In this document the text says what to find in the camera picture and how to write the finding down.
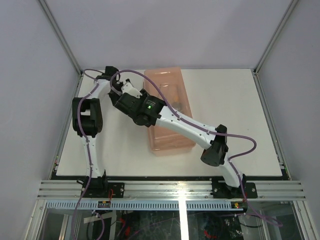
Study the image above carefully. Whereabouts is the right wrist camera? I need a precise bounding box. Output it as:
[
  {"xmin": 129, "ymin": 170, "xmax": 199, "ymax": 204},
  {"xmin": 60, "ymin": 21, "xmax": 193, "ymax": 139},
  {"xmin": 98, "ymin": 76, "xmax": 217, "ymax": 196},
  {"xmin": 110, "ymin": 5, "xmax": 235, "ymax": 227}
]
[{"xmin": 110, "ymin": 79, "xmax": 142, "ymax": 99}]

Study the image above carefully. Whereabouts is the aluminium frame post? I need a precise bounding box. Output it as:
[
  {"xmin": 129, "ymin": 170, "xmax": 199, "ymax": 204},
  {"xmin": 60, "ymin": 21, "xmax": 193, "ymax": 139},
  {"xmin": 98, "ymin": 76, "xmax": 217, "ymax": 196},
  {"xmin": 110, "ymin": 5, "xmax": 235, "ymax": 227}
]
[
  {"xmin": 252, "ymin": 0, "xmax": 300, "ymax": 76},
  {"xmin": 36, "ymin": 0, "xmax": 83, "ymax": 75}
]

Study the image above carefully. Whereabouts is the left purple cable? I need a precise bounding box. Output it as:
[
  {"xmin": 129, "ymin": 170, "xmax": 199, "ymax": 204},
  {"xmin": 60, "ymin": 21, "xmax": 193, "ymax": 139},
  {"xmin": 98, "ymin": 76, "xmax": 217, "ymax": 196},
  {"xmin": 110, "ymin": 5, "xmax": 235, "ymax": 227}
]
[{"xmin": 70, "ymin": 68, "xmax": 106, "ymax": 240}]

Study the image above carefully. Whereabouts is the slotted cable duct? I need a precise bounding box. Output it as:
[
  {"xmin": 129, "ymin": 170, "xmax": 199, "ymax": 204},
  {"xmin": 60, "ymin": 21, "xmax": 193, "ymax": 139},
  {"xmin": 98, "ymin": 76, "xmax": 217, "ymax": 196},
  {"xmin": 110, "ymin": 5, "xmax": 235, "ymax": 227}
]
[{"xmin": 46, "ymin": 200, "xmax": 244, "ymax": 212}]

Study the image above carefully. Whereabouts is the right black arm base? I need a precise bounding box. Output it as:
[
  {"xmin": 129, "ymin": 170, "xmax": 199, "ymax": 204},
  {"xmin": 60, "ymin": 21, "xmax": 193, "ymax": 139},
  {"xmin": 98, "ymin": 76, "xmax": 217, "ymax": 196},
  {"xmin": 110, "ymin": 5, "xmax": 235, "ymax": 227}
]
[{"xmin": 210, "ymin": 174, "xmax": 258, "ymax": 199}]

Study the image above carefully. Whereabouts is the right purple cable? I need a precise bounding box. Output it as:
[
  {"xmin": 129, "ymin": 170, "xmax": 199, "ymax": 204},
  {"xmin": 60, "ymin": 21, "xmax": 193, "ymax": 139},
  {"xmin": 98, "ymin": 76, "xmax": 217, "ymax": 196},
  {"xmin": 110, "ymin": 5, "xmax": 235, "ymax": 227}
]
[{"xmin": 109, "ymin": 69, "xmax": 283, "ymax": 228}]

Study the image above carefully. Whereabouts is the aluminium mounting rail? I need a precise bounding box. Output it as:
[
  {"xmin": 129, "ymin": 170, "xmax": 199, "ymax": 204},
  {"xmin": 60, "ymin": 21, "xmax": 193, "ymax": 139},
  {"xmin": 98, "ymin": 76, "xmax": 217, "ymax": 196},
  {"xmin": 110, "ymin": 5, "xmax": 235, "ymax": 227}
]
[{"xmin": 37, "ymin": 180, "xmax": 306, "ymax": 202}]

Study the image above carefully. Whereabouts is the purple cable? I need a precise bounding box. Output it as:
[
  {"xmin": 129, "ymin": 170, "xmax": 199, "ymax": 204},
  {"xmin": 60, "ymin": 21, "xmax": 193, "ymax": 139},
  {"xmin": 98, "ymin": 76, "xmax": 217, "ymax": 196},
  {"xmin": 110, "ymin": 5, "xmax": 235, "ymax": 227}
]
[
  {"xmin": 109, "ymin": 69, "xmax": 283, "ymax": 228},
  {"xmin": 70, "ymin": 68, "xmax": 106, "ymax": 240}
]

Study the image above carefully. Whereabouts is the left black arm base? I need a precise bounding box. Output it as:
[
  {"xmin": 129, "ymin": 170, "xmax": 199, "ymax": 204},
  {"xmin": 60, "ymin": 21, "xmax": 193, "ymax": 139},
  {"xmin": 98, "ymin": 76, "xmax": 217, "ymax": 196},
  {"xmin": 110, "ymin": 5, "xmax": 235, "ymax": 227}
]
[{"xmin": 76, "ymin": 173, "xmax": 125, "ymax": 199}]

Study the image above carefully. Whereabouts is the left aluminium frame post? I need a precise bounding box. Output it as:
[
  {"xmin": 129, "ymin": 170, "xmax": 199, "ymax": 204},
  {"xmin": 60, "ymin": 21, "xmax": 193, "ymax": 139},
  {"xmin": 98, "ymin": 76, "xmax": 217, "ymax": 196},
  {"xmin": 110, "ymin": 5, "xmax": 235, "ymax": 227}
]
[{"xmin": 36, "ymin": 0, "xmax": 83, "ymax": 75}]

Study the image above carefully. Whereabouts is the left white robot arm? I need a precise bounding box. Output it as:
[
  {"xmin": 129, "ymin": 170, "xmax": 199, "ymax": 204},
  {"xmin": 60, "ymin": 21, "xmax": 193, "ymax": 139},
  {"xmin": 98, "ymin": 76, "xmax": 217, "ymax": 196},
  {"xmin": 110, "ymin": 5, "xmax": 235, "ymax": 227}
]
[{"xmin": 72, "ymin": 66, "xmax": 118, "ymax": 194}]

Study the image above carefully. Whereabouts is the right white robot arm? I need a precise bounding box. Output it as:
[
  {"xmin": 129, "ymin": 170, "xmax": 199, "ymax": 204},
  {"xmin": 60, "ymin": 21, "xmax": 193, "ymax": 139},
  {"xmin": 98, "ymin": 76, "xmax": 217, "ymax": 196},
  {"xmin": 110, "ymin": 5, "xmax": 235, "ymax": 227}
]
[{"xmin": 109, "ymin": 90, "xmax": 246, "ymax": 198}]

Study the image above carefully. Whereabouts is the pink plastic tool box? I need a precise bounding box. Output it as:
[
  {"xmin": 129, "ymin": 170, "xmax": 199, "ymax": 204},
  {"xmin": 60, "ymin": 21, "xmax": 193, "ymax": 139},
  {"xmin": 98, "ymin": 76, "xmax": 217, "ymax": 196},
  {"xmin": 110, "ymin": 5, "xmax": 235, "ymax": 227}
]
[{"xmin": 141, "ymin": 66, "xmax": 197, "ymax": 157}]

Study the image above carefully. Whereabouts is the right aluminium frame post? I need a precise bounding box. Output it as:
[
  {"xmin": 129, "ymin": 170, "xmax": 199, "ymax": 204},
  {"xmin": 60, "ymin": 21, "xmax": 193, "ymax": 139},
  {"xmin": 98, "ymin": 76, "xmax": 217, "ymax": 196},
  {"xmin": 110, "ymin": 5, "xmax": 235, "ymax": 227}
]
[{"xmin": 252, "ymin": 0, "xmax": 300, "ymax": 76}]

